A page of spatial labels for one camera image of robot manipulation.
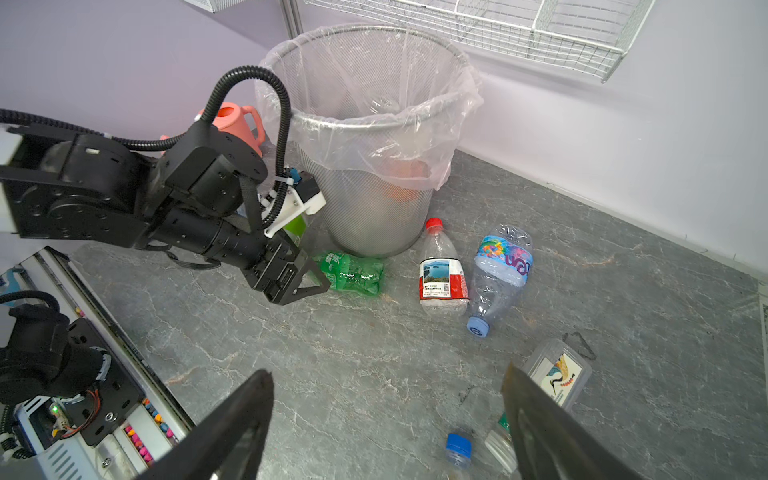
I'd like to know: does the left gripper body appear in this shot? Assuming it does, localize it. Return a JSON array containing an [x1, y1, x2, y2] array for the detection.
[[243, 232, 312, 305]]

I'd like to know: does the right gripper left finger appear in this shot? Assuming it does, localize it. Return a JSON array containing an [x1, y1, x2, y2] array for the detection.
[[139, 369, 275, 479]]

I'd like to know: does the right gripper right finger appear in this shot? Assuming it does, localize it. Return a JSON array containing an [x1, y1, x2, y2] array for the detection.
[[501, 364, 640, 479]]

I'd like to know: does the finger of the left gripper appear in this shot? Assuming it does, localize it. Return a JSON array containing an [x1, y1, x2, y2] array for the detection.
[[281, 254, 330, 305]]

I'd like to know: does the green soda bottle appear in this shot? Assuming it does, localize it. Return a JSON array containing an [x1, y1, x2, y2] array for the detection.
[[314, 251, 384, 296]]

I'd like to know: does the small blue-cap water bottle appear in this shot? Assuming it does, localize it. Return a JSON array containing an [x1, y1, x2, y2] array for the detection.
[[441, 433, 473, 480]]

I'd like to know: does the red white label bottle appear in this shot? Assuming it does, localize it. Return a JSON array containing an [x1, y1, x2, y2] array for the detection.
[[419, 218, 469, 318]]

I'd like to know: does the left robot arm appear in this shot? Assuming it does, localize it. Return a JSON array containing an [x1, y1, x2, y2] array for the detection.
[[1, 65, 330, 305]]

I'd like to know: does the grey mesh trash bin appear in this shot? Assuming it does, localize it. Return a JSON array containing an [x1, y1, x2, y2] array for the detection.
[[263, 23, 475, 259]]

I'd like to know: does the clear plastic bin liner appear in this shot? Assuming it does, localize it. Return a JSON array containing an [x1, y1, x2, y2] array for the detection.
[[260, 24, 483, 190]]

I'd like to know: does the green label lime bottle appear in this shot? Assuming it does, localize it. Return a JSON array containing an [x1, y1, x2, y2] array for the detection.
[[282, 215, 307, 246]]

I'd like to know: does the cream label green-band bottle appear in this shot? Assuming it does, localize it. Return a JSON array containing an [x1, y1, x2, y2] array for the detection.
[[484, 339, 593, 475]]

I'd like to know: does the pink watering can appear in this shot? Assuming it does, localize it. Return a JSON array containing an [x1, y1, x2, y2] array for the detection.
[[158, 101, 266, 158]]

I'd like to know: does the colourful label blue-cap bottle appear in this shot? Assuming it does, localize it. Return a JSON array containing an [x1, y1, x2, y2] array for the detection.
[[466, 224, 534, 338]]

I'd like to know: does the small white mesh basket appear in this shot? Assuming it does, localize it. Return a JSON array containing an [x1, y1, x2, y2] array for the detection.
[[184, 0, 245, 13]]

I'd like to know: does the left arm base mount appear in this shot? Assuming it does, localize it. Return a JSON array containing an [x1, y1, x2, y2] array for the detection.
[[1, 290, 144, 447]]

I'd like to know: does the long white wire basket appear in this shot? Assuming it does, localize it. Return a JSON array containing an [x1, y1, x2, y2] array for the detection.
[[311, 0, 654, 83]]

